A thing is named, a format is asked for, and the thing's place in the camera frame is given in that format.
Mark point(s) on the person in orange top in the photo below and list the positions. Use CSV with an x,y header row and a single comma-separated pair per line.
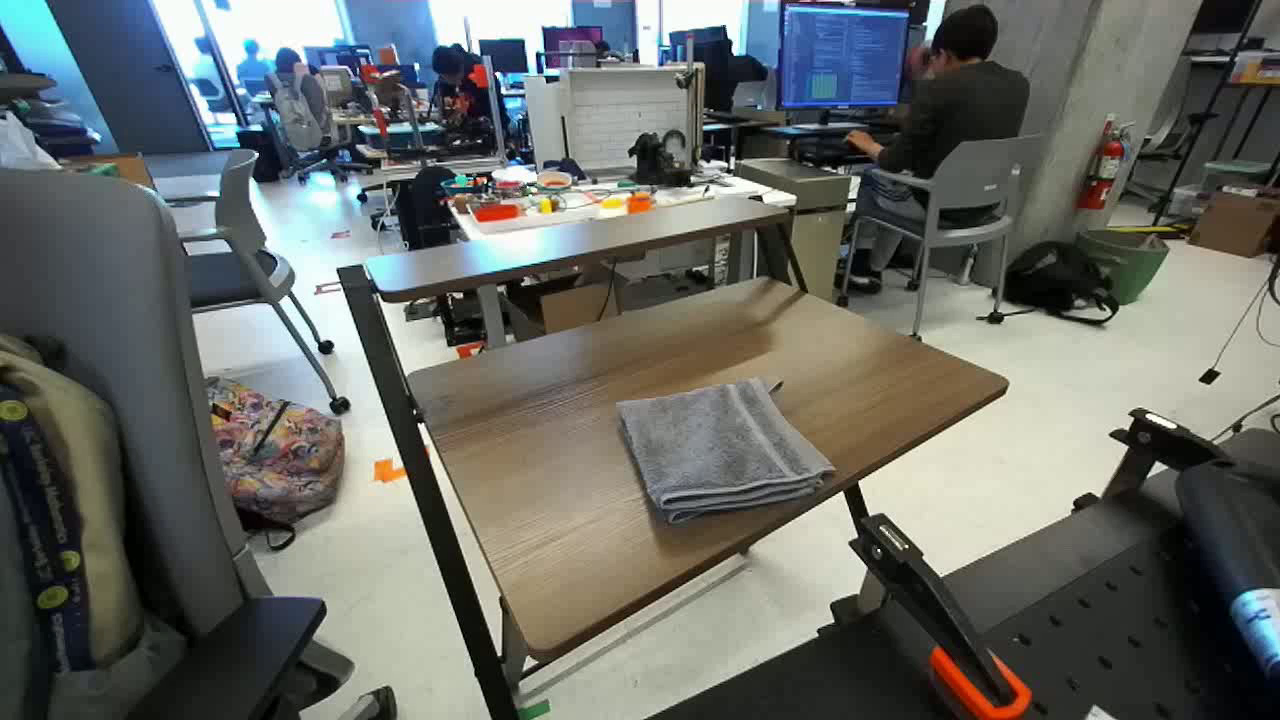
x,y
463,84

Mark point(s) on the person in grey top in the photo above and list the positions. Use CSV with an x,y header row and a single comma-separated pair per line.
x,y
301,106

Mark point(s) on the brown desk with grey legs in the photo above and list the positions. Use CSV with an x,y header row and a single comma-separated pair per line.
x,y
532,245

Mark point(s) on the black perforated base board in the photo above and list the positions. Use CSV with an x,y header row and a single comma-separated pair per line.
x,y
1107,625

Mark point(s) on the grey chair with seated person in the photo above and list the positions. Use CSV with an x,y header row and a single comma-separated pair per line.
x,y
973,172

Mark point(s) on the black metal shelf rack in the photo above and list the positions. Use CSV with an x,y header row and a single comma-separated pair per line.
x,y
1220,80

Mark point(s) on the black bag behind desk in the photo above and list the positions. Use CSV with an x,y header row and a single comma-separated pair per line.
x,y
427,204

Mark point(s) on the empty grey office chair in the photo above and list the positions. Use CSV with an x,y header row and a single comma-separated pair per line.
x,y
233,272

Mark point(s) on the white tray of colourful toys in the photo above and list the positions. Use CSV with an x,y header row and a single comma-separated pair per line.
x,y
587,202

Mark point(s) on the brown cardboard box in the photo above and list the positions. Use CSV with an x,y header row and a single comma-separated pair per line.
x,y
577,305
1236,221
112,171

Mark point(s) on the grey cloth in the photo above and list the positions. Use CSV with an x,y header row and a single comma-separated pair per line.
x,y
720,450

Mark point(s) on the seated person in dark sweater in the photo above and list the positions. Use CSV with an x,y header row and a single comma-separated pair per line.
x,y
960,115

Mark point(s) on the white board panel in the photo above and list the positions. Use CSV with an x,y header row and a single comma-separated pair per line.
x,y
614,115

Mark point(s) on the colourful patterned backpack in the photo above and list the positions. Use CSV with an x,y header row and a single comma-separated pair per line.
x,y
281,461

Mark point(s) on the red fire extinguisher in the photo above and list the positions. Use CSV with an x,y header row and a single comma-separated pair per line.
x,y
1103,172

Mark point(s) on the black backpack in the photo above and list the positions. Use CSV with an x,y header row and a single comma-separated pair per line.
x,y
1063,278

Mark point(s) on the black metal bracket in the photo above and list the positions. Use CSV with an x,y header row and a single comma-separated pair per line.
x,y
1146,446

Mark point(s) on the green basket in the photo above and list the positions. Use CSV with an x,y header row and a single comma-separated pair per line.
x,y
1137,262

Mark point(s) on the blue-lit computer monitor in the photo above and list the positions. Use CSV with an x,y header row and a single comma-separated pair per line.
x,y
841,57

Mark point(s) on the wooden work table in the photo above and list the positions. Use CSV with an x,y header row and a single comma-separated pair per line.
x,y
401,412

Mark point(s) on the black cylinder with blue label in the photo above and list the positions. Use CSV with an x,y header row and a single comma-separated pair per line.
x,y
1234,544

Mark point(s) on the black curved desk object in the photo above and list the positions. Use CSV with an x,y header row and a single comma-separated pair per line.
x,y
663,163

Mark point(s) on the orange floor tape piece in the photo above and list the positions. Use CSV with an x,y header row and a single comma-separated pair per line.
x,y
389,468

